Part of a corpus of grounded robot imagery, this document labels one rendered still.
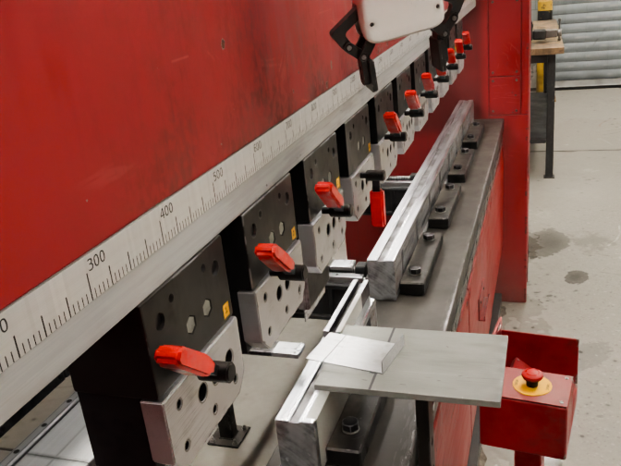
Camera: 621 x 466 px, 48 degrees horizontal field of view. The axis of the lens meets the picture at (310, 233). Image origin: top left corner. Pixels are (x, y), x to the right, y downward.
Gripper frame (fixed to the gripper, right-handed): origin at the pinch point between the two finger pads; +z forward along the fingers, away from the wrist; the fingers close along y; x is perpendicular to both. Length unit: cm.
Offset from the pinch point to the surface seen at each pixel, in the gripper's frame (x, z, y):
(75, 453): -6, 37, -55
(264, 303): -18.4, 14.0, -25.7
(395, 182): 121, 82, 34
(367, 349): 1.5, 42.5, -11.5
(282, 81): -3.0, -4.1, -15.9
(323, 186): -5.1, 9.4, -14.1
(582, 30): 575, 229, 404
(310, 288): 2.2, 28.7, -17.8
